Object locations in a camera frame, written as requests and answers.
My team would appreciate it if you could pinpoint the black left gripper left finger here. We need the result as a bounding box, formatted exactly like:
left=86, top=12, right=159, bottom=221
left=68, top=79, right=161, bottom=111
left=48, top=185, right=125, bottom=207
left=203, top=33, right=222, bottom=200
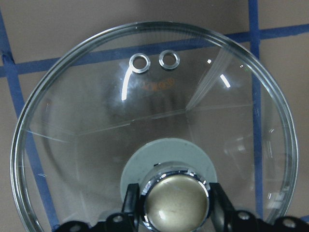
left=122, top=183, right=140, bottom=232

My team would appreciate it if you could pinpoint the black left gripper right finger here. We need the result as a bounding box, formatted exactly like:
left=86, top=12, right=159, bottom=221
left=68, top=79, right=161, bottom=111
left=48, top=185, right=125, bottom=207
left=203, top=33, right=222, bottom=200
left=210, top=183, right=236, bottom=232

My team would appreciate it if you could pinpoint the glass pot lid with knob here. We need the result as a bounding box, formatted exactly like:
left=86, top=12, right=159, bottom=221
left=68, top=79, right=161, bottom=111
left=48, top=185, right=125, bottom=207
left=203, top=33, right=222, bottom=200
left=11, top=22, right=298, bottom=232

